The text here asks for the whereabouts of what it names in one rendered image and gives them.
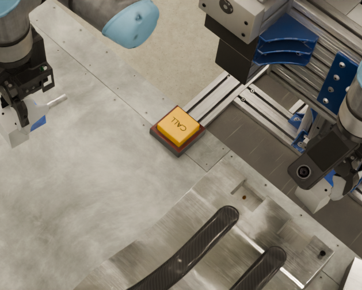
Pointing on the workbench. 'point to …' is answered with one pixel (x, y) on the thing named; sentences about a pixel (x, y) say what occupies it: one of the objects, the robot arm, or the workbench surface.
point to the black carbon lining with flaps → (218, 223)
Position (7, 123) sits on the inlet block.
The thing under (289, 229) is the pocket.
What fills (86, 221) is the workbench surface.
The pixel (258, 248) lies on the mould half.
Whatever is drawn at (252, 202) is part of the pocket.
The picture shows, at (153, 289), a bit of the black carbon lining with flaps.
